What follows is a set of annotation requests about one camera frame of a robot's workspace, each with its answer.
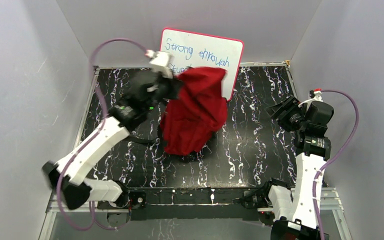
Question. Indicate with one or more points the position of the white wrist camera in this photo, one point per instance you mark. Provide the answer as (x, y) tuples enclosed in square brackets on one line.
[(159, 62), (314, 95)]

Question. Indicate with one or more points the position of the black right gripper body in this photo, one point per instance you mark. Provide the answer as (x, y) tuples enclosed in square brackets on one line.
[(292, 119)]

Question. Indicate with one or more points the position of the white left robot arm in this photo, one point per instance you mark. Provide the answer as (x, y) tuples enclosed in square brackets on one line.
[(68, 176)]

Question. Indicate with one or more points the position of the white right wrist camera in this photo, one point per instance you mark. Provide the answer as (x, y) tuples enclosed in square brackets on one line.
[(314, 95)]

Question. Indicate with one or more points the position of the pink framed whiteboard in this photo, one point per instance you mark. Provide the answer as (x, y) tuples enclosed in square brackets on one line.
[(192, 49)]

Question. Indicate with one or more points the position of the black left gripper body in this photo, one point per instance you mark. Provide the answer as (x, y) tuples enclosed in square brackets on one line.
[(168, 87)]

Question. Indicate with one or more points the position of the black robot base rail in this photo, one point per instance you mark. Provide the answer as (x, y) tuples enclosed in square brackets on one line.
[(195, 202)]

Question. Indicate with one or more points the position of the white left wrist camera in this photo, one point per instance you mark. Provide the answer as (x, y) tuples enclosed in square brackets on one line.
[(159, 62)]

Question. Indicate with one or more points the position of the red student backpack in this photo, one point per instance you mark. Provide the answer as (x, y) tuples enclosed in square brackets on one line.
[(200, 110)]

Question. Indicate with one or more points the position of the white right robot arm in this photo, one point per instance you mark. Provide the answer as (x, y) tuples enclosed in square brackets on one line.
[(296, 210)]

